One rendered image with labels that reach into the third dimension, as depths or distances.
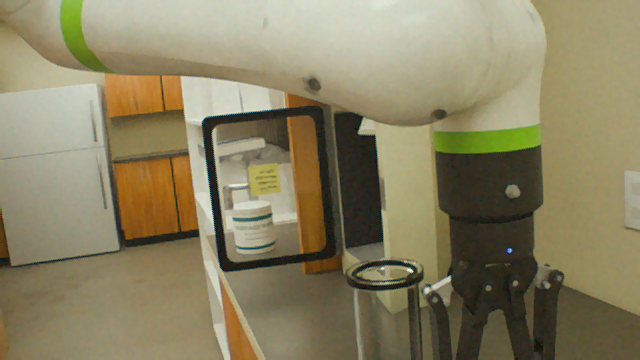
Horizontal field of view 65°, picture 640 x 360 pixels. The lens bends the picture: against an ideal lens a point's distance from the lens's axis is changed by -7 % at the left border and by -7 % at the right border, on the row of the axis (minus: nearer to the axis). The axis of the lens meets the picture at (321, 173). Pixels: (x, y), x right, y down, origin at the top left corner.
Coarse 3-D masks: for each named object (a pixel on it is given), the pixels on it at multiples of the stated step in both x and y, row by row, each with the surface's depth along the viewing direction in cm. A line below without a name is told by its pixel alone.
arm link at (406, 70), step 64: (128, 0) 45; (192, 0) 40; (256, 0) 36; (320, 0) 33; (384, 0) 30; (448, 0) 30; (128, 64) 48; (192, 64) 43; (256, 64) 38; (320, 64) 33; (384, 64) 30; (448, 64) 30
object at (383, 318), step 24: (360, 264) 77; (384, 264) 78; (408, 264) 76; (408, 288) 70; (360, 312) 72; (384, 312) 70; (408, 312) 71; (360, 336) 73; (384, 336) 71; (408, 336) 71
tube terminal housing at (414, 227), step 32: (384, 128) 108; (416, 128) 111; (384, 160) 109; (416, 160) 111; (416, 192) 112; (384, 224) 113; (416, 224) 113; (448, 224) 124; (352, 256) 135; (416, 256) 114; (448, 256) 124
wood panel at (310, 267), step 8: (288, 96) 140; (296, 96) 140; (288, 104) 140; (296, 104) 140; (304, 104) 141; (312, 104) 142; (320, 104) 142; (336, 256) 148; (304, 264) 146; (312, 264) 146; (320, 264) 147; (328, 264) 148; (336, 264) 149; (304, 272) 146; (312, 272) 147
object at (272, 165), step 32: (224, 128) 132; (256, 128) 134; (288, 128) 135; (224, 160) 133; (256, 160) 135; (288, 160) 136; (256, 192) 136; (288, 192) 137; (320, 192) 139; (224, 224) 135; (256, 224) 137; (288, 224) 138; (320, 224) 140; (256, 256) 138
